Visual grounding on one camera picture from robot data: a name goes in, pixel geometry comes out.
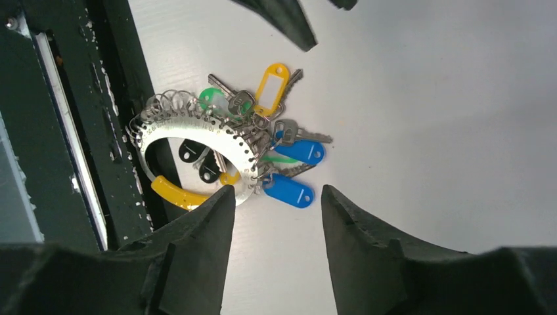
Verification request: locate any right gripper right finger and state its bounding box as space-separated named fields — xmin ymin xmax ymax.
xmin=321 ymin=184 xmax=468 ymax=314

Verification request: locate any blue tagged key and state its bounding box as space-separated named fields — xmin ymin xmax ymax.
xmin=273 ymin=119 xmax=333 ymax=165
xmin=261 ymin=163 xmax=315 ymax=209

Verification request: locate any black tagged key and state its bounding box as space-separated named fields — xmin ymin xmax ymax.
xmin=178 ymin=139 xmax=207 ymax=163
xmin=198 ymin=150 xmax=222 ymax=184

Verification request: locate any yellow tagged key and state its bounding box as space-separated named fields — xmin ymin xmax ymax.
xmin=254 ymin=63 xmax=291 ymax=117

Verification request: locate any green tagged key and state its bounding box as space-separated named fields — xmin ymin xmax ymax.
xmin=199 ymin=73 xmax=256 ymax=117

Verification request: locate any large metal keyring yellow handle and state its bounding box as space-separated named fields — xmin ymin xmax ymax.
xmin=125 ymin=90 xmax=274 ymax=211

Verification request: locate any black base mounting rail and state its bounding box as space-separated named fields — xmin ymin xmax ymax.
xmin=1 ymin=1 xmax=170 ymax=252

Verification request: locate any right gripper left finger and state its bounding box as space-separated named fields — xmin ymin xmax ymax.
xmin=119 ymin=185 xmax=236 ymax=314

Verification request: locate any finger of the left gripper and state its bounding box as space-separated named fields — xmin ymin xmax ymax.
xmin=330 ymin=0 xmax=359 ymax=11
xmin=234 ymin=0 xmax=318 ymax=52

